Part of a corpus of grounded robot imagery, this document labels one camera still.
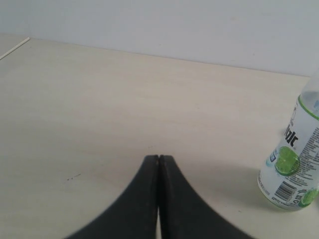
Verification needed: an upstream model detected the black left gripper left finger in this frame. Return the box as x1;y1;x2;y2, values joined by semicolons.
68;155;159;239

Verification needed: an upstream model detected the clear plastic drink bottle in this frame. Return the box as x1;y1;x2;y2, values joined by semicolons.
257;73;319;211

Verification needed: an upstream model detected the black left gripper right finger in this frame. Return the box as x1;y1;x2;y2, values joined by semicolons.
158;155;251;239

